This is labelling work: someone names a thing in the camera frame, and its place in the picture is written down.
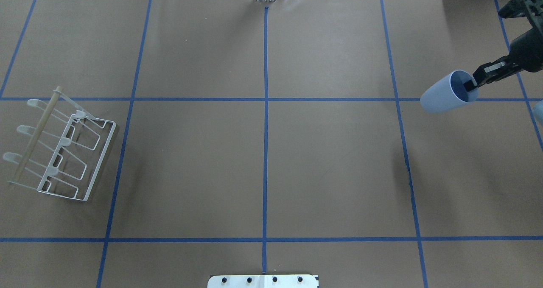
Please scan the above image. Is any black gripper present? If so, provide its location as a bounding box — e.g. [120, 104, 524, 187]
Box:
[463, 28, 543, 92]

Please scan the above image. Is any light blue plastic cup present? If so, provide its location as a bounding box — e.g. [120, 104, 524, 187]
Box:
[420, 70, 479, 113]

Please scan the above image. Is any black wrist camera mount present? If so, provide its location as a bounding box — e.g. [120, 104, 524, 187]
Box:
[498, 0, 543, 26]

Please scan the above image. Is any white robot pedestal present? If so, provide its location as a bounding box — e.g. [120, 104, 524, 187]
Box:
[207, 274, 320, 288]

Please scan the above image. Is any white wire cup holder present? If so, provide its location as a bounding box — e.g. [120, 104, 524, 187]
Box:
[3, 86, 117, 202]

